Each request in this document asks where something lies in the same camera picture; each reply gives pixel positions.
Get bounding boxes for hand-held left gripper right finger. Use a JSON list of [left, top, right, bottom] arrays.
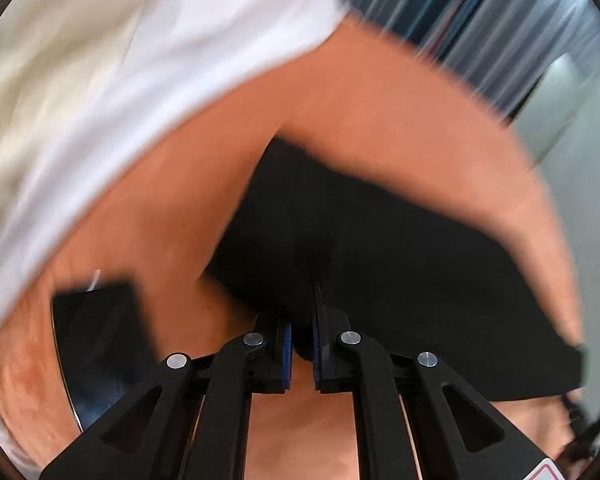
[[310, 281, 565, 480]]

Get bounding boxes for white bed cloth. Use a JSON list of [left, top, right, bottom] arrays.
[[0, 0, 351, 456]]

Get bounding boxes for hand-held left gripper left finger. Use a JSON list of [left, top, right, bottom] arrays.
[[39, 311, 294, 480]]

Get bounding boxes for orange blanket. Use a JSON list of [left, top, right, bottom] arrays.
[[0, 12, 588, 480]]

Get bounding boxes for white door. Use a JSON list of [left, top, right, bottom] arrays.
[[510, 50, 600, 311]]

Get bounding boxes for grey pleated curtain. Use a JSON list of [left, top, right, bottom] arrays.
[[330, 0, 600, 123]]

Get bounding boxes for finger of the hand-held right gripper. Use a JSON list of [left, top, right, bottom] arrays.
[[571, 342, 589, 391]]

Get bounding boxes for black pants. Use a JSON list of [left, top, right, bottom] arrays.
[[202, 137, 586, 403]]

